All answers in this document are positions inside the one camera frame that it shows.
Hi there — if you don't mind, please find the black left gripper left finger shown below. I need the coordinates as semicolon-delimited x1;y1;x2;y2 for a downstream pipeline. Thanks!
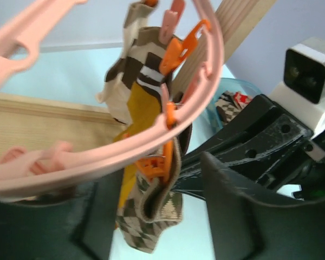
0;170;124;259

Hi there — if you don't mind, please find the pile of socks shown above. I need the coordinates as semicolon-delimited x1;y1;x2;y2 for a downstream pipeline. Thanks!
215;91;252;126

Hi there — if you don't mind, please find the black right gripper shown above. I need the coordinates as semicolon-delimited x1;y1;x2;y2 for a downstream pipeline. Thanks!
184;94;325;200

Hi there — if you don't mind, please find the brown beige argyle sock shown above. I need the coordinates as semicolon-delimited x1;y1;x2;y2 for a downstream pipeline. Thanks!
116;125;192;254

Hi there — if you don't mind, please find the mustard striped cuff sock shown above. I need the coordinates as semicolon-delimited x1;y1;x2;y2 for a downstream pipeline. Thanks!
127;52;172;135

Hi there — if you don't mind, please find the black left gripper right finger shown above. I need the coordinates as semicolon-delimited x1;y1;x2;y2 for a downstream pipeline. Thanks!
200;152;325;259

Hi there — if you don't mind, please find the pink clothes clip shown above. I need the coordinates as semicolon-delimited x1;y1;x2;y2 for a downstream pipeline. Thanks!
158;0;185;44
160;62;209;113

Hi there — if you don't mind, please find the orange clothes clip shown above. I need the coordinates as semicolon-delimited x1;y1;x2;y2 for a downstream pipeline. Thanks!
141;0;159;7
159;19;211;75

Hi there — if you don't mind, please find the pink round clip hanger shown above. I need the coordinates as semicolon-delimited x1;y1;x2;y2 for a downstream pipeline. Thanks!
0;1;224;202

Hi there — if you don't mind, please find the mustard yellow sock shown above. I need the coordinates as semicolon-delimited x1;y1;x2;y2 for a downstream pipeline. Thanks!
118;164;137;209

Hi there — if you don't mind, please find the cream brown striped sock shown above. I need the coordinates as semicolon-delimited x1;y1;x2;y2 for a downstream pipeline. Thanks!
121;1;157;58

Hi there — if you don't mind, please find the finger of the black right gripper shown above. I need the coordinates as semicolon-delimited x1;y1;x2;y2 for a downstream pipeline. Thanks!
172;159;276;200

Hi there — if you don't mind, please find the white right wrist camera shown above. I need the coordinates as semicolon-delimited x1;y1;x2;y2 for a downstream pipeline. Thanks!
269;37;325;138

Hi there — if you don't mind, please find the wooden hanger rack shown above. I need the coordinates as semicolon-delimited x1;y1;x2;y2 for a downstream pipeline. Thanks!
0;1;275;158

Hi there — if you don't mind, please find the blue plastic sock bin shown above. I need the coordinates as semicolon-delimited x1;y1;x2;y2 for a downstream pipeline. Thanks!
206;78;262;133

